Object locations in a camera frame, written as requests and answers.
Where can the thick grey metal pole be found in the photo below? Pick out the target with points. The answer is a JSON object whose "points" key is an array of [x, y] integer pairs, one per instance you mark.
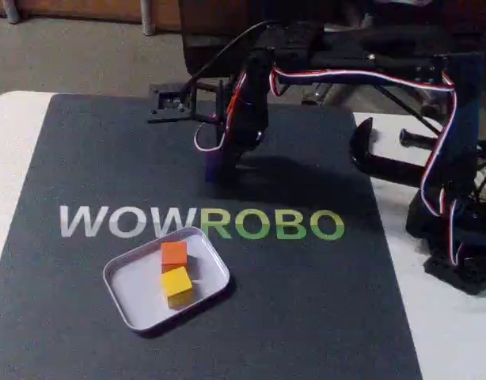
{"points": [[149, 17]]}

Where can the yellow wooden block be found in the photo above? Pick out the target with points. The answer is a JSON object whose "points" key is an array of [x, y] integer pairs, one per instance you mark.
{"points": [[175, 282]]}

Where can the brown wooden panel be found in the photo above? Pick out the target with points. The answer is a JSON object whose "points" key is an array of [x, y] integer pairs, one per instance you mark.
{"points": [[77, 8]]}

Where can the dark WOWROBO table mat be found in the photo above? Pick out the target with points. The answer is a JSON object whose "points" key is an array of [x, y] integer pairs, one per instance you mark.
{"points": [[266, 316]]}

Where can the black table clamp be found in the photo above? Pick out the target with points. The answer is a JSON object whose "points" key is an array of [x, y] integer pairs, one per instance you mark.
{"points": [[361, 158]]}

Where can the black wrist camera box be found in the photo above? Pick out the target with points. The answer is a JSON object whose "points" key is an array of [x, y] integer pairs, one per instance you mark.
{"points": [[168, 109]]}

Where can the dark cabinet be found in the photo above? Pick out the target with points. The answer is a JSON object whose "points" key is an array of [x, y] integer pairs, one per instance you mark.
{"points": [[211, 31]]}

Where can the thin grey metal pole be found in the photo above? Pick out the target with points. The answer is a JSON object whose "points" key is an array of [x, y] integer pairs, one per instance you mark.
{"points": [[12, 10]]}

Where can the purple wooden block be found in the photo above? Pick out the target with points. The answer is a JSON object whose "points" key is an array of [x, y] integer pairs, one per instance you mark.
{"points": [[211, 168]]}

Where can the orange wooden block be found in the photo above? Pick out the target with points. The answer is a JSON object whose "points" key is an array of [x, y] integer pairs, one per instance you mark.
{"points": [[173, 253]]}

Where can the white metal tray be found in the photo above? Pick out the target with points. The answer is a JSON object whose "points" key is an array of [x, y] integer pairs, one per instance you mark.
{"points": [[132, 293]]}

